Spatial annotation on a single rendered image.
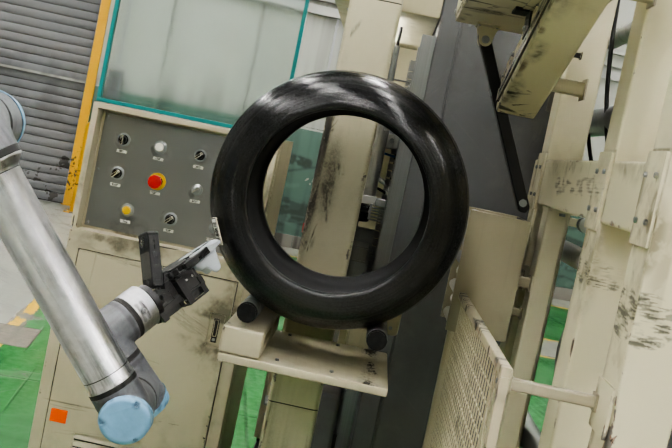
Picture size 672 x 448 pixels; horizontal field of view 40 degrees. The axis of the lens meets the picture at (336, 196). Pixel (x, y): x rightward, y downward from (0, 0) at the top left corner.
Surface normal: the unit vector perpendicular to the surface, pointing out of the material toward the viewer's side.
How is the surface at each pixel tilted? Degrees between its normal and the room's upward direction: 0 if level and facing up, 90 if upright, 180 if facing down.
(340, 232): 90
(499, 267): 90
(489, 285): 90
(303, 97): 81
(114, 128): 90
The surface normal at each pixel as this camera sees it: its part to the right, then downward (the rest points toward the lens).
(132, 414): 0.15, 0.19
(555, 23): -0.21, 0.94
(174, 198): -0.05, 0.04
